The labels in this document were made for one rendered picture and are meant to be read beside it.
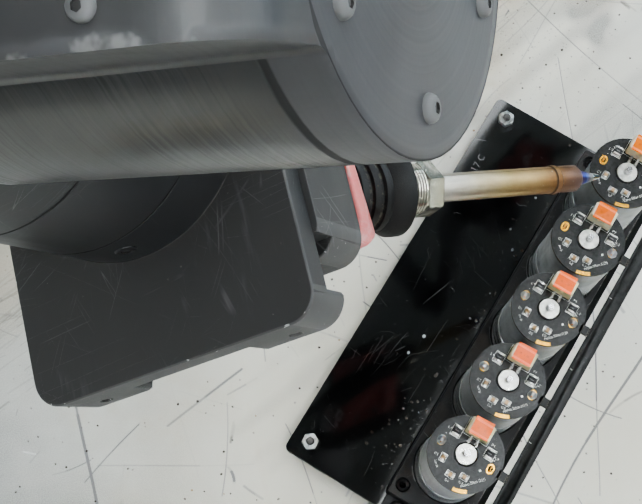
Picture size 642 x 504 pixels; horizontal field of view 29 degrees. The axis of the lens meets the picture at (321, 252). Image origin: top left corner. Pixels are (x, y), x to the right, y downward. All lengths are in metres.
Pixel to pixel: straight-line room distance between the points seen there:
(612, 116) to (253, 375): 0.18
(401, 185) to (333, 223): 0.09
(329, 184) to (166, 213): 0.03
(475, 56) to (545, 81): 0.36
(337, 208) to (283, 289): 0.02
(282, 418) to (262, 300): 0.24
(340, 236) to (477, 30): 0.09
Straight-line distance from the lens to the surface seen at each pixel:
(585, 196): 0.45
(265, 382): 0.47
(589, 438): 0.48
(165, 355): 0.24
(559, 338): 0.42
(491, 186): 0.36
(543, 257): 0.44
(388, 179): 0.33
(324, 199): 0.24
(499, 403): 0.41
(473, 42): 0.15
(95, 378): 0.25
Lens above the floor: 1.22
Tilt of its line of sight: 75 degrees down
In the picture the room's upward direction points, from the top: 6 degrees clockwise
